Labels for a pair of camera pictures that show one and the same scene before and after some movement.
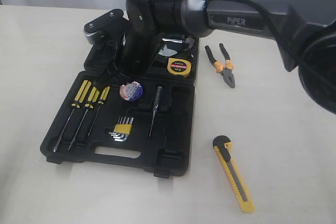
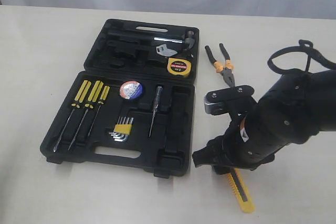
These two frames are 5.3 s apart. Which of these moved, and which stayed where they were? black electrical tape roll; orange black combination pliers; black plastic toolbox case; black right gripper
Moved: black right gripper
Stayed: black plastic toolbox case; orange black combination pliers; black electrical tape roll
